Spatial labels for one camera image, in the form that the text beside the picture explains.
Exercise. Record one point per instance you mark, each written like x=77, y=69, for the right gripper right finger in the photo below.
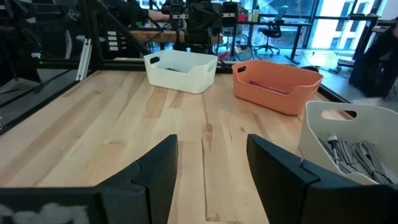
x=295, y=199

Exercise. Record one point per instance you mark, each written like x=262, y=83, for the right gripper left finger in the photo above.
x=124, y=202

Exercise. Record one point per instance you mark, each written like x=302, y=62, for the orange plastic bin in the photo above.
x=267, y=102

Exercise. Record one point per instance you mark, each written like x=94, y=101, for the beige plastic bin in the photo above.
x=373, y=124

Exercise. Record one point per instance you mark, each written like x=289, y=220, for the white plastic bin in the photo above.
x=177, y=81

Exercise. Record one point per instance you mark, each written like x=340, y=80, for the white metal profile bar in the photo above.
x=84, y=59

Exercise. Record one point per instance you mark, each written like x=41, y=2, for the person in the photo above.
x=373, y=62
x=130, y=12

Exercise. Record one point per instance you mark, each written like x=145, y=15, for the black office chair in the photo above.
x=273, y=31

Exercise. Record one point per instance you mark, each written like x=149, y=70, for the black office desk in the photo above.
x=280, y=23

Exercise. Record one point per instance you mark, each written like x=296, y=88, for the person's hand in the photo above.
x=159, y=15

